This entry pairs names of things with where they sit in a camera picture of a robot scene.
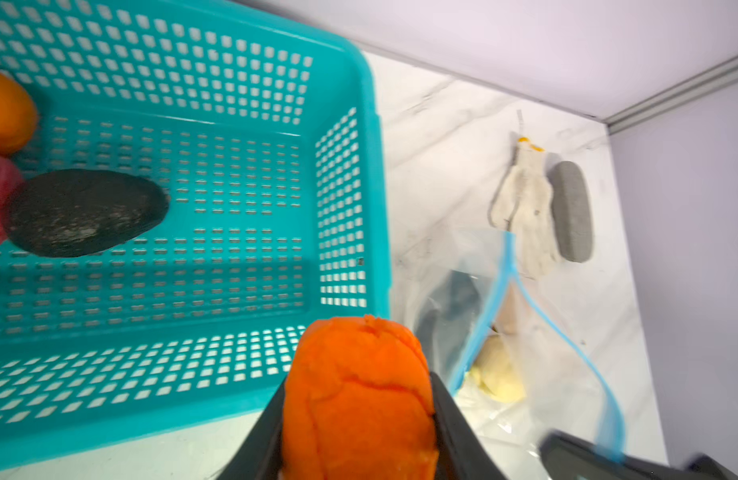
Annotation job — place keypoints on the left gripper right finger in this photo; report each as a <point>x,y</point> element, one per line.
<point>461,454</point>

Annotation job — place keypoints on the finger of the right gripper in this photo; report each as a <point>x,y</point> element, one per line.
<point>567,457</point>

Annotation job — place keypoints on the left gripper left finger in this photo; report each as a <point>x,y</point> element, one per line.
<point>259,456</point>

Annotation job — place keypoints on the cream toy pear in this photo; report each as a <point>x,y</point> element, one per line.
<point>494,374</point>

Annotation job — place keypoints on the clear zip bag blue zipper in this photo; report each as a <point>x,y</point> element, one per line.
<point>565,391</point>

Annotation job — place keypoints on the black toy eggplant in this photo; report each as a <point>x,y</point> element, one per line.
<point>445,321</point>

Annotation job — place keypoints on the red orange toy fruit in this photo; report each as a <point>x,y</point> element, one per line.
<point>358,404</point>

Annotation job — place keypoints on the grey oval stone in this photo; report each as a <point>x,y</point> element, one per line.
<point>571,211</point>

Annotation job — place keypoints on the white work glove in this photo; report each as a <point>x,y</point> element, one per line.
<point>522,206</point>

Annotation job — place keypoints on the black toy avocado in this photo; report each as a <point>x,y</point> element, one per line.
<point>76,212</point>

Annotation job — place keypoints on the teal plastic basket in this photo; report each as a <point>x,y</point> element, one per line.
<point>264,134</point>

